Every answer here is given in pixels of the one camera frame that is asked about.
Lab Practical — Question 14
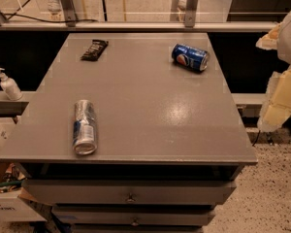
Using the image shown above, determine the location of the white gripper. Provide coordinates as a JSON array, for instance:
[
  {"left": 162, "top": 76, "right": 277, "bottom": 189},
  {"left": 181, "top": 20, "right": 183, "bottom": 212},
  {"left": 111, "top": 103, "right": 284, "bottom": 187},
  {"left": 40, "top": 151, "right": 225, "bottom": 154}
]
[{"left": 256, "top": 11, "right": 291, "bottom": 132}]

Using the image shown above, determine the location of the blue pepsi can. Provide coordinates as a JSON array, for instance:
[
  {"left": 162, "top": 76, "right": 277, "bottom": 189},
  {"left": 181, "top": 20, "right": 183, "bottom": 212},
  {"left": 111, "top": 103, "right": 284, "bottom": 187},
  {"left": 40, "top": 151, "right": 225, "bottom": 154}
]
[{"left": 172, "top": 44, "right": 210, "bottom": 72}]

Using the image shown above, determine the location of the silver energy drink can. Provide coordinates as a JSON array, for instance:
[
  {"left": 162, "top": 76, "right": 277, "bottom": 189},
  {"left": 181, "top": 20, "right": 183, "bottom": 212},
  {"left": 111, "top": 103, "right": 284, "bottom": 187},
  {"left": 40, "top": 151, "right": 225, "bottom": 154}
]
[{"left": 73, "top": 100, "right": 97, "bottom": 155}]

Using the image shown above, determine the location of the grey drawer cabinet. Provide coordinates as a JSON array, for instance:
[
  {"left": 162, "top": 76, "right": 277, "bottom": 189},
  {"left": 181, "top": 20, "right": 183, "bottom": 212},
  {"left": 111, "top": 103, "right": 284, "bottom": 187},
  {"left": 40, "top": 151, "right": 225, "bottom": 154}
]
[{"left": 0, "top": 33, "right": 257, "bottom": 233}]

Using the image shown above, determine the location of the black snack bar wrapper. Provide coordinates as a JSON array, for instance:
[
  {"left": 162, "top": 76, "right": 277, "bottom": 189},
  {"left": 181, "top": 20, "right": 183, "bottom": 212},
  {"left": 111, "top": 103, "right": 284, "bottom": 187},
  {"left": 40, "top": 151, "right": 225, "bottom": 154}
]
[{"left": 81, "top": 40, "right": 109, "bottom": 61}]

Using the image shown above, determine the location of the top drawer metal knob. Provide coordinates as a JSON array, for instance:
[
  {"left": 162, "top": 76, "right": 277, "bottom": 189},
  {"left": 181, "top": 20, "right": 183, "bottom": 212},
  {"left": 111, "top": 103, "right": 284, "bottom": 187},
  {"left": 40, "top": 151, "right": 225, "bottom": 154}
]
[{"left": 125, "top": 193, "right": 136, "bottom": 204}]

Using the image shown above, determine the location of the white pump dispenser bottle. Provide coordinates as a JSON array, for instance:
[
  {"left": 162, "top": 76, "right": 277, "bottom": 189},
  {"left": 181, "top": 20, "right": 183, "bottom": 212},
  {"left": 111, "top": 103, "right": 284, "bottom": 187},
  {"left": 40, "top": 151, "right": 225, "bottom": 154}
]
[{"left": 0, "top": 67, "right": 22, "bottom": 101}]

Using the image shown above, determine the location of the white cardboard box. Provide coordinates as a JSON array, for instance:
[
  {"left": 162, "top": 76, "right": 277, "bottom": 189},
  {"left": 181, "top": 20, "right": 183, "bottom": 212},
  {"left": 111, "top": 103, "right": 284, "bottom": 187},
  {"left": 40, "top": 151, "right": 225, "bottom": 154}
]
[{"left": 0, "top": 117, "right": 45, "bottom": 222}]

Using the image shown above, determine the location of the metal railing frame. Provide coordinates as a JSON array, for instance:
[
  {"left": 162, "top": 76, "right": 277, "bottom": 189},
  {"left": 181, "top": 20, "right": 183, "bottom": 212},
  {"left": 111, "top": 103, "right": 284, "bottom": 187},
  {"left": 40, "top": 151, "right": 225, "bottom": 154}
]
[{"left": 0, "top": 0, "right": 291, "bottom": 32}]

